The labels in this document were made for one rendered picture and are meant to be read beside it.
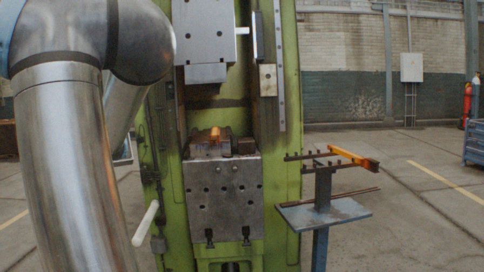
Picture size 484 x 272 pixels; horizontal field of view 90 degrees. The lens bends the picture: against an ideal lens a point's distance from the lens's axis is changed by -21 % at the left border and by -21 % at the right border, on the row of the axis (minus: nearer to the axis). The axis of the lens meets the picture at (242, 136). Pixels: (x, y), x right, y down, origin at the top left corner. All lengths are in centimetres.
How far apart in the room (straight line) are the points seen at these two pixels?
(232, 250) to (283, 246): 40
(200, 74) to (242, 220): 74
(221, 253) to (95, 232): 134
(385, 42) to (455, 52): 223
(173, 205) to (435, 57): 805
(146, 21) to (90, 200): 23
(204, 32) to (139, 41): 107
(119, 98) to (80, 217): 30
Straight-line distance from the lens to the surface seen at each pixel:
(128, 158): 138
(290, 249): 192
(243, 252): 164
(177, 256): 190
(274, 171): 167
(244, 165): 143
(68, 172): 32
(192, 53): 145
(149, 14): 41
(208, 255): 164
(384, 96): 806
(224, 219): 153
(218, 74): 143
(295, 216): 141
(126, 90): 53
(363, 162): 130
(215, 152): 147
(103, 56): 39
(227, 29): 146
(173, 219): 177
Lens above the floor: 127
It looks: 10 degrees down
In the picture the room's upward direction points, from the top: 3 degrees counter-clockwise
